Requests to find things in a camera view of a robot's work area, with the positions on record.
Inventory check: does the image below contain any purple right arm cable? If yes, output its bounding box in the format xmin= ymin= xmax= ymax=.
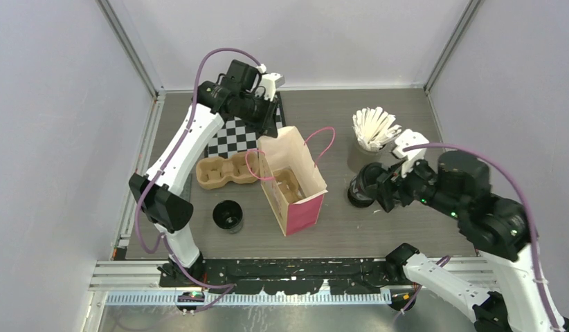
xmin=401 ymin=142 xmax=565 ymax=332

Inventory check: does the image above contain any grey building baseplate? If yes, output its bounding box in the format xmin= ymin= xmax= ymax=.
xmin=179 ymin=174 xmax=192 ymax=202

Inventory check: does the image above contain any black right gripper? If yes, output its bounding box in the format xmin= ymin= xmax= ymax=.
xmin=365 ymin=147 xmax=462 ymax=216

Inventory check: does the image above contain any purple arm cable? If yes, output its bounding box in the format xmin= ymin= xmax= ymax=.
xmin=401 ymin=142 xmax=565 ymax=332
xmin=134 ymin=47 xmax=267 ymax=294

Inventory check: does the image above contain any brown cardboard cup carrier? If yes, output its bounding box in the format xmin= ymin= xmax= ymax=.
xmin=195 ymin=151 xmax=259 ymax=190

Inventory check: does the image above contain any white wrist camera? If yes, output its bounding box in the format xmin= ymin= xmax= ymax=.
xmin=392 ymin=129 xmax=429 ymax=178
xmin=255 ymin=73 xmax=285 ymax=102

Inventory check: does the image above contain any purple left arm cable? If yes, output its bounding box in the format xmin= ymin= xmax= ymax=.
xmin=134 ymin=47 xmax=267 ymax=294

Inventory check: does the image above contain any cup of white paper straws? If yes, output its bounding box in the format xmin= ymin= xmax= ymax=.
xmin=347 ymin=107 xmax=402 ymax=173

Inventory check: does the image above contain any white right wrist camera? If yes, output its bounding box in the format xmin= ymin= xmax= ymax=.
xmin=392 ymin=129 xmax=429 ymax=178

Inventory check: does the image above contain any pink paper bag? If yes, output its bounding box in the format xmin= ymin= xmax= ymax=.
xmin=245 ymin=126 xmax=336 ymax=237

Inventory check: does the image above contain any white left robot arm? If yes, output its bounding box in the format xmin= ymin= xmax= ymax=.
xmin=129 ymin=59 xmax=285 ymax=286

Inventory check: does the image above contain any black coffee cup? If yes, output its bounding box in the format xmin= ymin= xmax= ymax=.
xmin=212 ymin=200 xmax=244 ymax=234
xmin=347 ymin=162 xmax=388 ymax=208

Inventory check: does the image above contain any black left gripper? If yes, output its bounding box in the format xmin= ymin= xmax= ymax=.
xmin=237 ymin=92 xmax=279 ymax=138

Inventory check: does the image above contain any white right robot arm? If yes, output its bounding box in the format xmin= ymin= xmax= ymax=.
xmin=374 ymin=151 xmax=569 ymax=331

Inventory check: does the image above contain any black white chessboard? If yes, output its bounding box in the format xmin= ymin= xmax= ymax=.
xmin=197 ymin=88 xmax=286 ymax=158

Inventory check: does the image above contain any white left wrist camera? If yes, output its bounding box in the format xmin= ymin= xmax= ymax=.
xmin=255 ymin=73 xmax=285 ymax=102

